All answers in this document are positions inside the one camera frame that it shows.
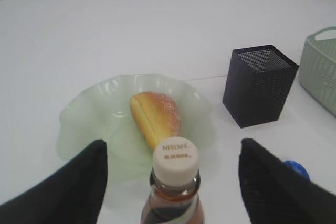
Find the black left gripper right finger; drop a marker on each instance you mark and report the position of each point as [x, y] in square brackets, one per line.
[273, 192]

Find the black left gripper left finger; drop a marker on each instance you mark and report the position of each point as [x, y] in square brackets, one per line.
[73, 194]

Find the brown Nescafe coffee bottle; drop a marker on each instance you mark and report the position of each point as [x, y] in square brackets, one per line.
[174, 182]

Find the sugared bread roll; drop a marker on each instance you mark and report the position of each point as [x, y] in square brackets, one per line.
[156, 115]

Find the blue pencil sharpener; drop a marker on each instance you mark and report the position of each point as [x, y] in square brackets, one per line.
[297, 168]

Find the pale green wavy glass plate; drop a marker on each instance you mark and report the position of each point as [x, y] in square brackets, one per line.
[102, 111]

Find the black mesh pen holder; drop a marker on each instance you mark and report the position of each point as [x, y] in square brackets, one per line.
[258, 83]

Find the pale green plastic basket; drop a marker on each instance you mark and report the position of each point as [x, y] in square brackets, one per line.
[317, 69]

